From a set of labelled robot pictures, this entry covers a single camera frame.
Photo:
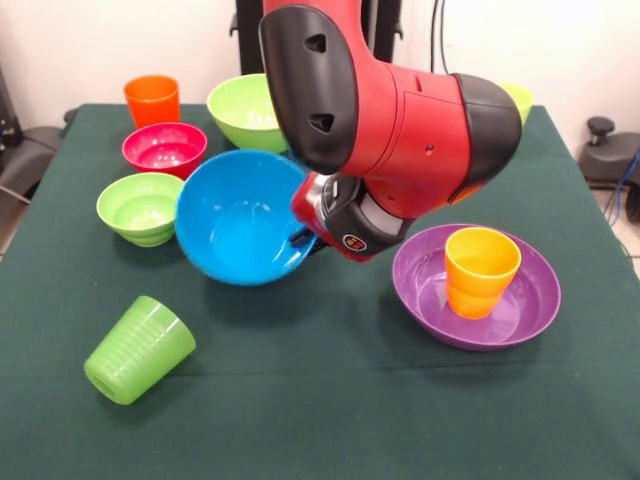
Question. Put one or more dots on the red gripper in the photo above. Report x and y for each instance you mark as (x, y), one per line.
(307, 202)

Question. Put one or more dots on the blue bowl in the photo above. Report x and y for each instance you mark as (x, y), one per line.
(235, 225)

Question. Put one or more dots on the orange cup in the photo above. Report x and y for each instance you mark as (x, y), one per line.
(477, 290)

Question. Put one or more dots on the green cup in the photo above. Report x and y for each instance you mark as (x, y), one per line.
(135, 355)

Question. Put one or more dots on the purple bowl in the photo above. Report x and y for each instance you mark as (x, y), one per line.
(530, 310)

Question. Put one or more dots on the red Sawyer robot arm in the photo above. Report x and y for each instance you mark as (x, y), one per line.
(400, 125)

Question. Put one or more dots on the large green bowl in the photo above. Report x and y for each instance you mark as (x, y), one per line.
(240, 115)

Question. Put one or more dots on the dark green table cloth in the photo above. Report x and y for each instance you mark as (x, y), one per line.
(300, 400)

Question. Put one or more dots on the pink bowl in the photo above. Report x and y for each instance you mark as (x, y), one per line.
(165, 155)

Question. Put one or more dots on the small green bowl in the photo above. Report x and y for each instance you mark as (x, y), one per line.
(135, 210)

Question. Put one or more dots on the red-orange cup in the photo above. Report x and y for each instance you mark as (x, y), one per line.
(152, 105)

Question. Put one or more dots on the lime yellow cup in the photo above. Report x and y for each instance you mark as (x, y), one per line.
(522, 102)

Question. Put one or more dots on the grey caster base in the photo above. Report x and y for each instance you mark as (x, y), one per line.
(25, 160)

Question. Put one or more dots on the black caster base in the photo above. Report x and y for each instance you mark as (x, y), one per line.
(612, 155)

